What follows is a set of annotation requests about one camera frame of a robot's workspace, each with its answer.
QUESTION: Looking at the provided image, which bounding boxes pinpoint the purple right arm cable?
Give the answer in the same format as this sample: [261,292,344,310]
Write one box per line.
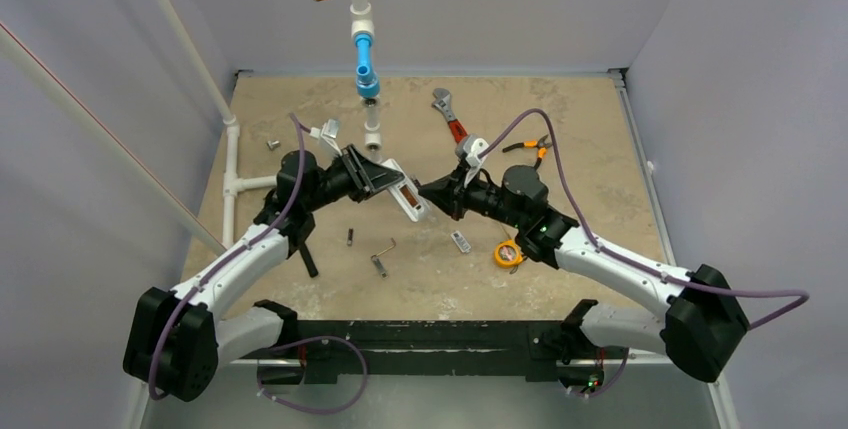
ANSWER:
[480,107,811,399]

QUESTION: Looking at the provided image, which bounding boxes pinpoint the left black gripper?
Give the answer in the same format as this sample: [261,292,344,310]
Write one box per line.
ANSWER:
[303,145,402,214]

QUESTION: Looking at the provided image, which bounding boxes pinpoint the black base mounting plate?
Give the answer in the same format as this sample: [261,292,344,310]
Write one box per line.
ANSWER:
[242,320,599,384]

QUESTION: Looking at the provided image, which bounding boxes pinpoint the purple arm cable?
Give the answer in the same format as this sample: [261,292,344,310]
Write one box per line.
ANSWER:
[480,107,811,399]
[146,113,368,416]

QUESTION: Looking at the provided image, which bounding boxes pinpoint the silver hex key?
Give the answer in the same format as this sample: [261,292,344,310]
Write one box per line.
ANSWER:
[370,237,398,280]

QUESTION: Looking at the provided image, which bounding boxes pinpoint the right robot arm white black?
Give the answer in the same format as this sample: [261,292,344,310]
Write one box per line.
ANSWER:
[419,165,750,383]

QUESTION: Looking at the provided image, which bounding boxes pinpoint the red handled adjustable wrench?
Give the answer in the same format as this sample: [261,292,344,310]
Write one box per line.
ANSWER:
[431,88,468,144]

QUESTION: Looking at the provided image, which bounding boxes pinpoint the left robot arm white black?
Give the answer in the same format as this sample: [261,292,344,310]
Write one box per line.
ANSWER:
[123,145,405,402]

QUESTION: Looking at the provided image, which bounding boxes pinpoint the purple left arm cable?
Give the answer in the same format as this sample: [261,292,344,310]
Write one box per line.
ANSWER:
[146,113,368,416]

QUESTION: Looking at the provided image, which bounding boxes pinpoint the white battery cover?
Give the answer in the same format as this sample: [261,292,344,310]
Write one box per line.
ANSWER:
[451,231,471,254]

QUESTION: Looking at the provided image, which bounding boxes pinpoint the white remote control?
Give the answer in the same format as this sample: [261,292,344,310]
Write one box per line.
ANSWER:
[381,159,430,223]

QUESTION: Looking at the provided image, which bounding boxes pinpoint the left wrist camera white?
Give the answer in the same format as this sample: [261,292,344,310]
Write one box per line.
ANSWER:
[309,118,342,159]

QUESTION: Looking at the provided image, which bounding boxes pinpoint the yellow tape measure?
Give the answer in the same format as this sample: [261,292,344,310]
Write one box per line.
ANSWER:
[493,231,526,274]

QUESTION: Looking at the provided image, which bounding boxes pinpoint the black handled hammer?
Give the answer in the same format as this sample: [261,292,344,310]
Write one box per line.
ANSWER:
[298,242,320,279]

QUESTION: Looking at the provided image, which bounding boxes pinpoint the white pvc pipe assembly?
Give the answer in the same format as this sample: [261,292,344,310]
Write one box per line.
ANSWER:
[222,0,383,248]

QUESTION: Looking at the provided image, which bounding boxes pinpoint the orange handled pliers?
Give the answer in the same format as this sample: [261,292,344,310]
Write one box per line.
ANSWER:
[501,134,553,170]

